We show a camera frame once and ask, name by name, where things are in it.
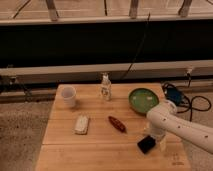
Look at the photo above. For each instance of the white ceramic cup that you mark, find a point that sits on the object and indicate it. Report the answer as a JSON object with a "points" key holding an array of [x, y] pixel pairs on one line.
{"points": [[68, 94]]}

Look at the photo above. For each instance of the green ceramic bowl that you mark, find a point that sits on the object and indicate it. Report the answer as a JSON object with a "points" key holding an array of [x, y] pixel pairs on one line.
{"points": [[141, 100]]}

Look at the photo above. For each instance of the grey metal rail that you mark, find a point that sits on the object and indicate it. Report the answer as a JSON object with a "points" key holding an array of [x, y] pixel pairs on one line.
{"points": [[77, 73]]}

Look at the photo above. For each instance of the small clear glass bottle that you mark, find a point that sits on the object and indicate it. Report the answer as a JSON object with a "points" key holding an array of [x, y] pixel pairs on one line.
{"points": [[106, 87]]}

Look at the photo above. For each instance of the black eraser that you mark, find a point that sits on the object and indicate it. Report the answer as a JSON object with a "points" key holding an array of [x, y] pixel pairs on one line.
{"points": [[146, 144]]}

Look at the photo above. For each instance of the dark red oblong object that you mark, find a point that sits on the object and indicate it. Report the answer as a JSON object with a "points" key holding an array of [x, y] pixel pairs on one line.
{"points": [[117, 124]]}

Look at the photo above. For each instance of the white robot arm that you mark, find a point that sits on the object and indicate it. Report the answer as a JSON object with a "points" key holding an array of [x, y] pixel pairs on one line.
{"points": [[162, 119]]}

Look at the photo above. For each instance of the blue power box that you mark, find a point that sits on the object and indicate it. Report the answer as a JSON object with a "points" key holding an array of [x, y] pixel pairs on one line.
{"points": [[174, 95]]}

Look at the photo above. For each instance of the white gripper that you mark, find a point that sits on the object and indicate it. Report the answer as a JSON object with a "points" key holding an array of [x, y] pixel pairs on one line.
{"points": [[160, 136]]}

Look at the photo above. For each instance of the white wrapped packet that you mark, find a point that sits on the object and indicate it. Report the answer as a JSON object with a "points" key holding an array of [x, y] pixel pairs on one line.
{"points": [[81, 125]]}

